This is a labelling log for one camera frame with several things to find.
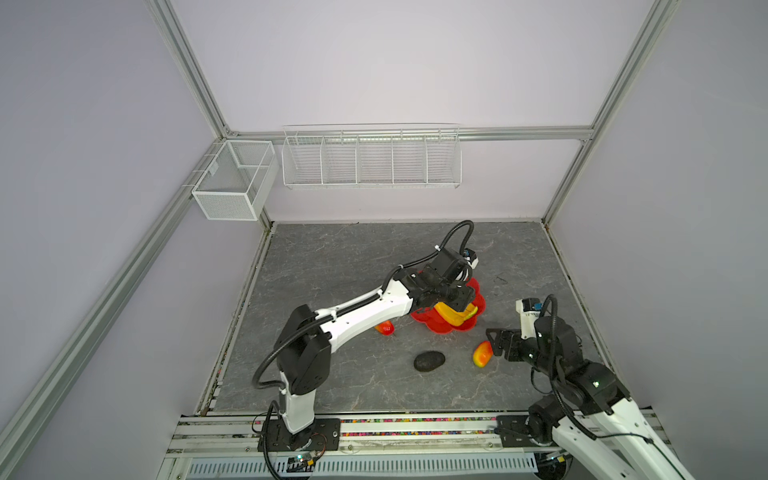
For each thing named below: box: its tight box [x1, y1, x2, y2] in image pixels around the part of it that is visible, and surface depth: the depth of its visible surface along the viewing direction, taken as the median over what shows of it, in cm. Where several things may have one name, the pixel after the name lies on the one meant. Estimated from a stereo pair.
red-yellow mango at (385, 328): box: [374, 320, 395, 336], surface depth 90 cm
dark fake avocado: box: [414, 350, 446, 372], surface depth 83 cm
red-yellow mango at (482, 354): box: [473, 340, 493, 368], surface depth 84 cm
